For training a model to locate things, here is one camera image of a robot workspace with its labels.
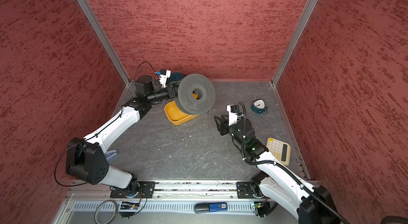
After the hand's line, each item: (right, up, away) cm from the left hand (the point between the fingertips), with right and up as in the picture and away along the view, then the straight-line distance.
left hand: (185, 91), depth 76 cm
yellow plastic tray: (-9, -16, +23) cm, 29 cm away
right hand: (+15, -14, +1) cm, 21 cm away
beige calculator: (+51, -33, +8) cm, 61 cm away
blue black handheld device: (+9, -50, -11) cm, 52 cm away
